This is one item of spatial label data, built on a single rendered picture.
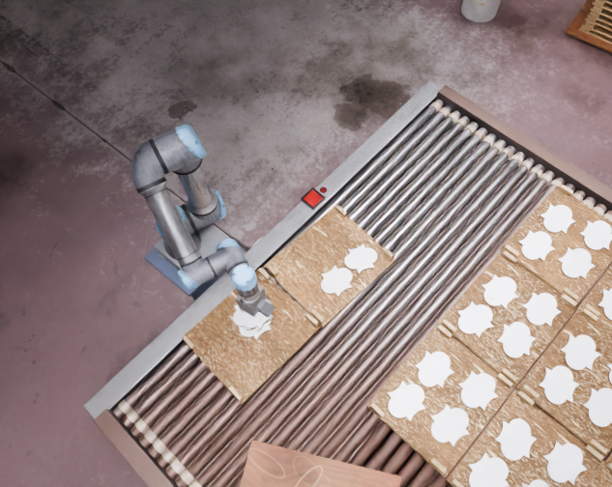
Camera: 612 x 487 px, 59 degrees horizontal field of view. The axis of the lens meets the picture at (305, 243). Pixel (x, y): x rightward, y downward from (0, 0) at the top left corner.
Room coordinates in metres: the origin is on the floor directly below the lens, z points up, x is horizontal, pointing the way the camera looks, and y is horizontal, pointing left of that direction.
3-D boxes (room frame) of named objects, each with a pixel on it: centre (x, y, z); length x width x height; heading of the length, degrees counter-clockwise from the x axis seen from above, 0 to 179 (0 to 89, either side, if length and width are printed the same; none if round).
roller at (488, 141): (0.80, -0.18, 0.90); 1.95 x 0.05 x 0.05; 133
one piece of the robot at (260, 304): (0.66, 0.19, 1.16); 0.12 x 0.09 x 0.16; 55
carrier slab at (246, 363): (0.62, 0.23, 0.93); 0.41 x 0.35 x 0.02; 131
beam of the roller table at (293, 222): (1.07, 0.08, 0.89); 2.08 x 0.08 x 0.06; 133
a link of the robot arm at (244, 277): (0.68, 0.21, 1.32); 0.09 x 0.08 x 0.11; 25
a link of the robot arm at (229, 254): (0.76, 0.26, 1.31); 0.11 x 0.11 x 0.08; 25
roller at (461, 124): (0.91, -0.08, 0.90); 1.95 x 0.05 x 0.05; 133
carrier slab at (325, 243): (0.89, -0.09, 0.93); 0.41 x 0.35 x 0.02; 129
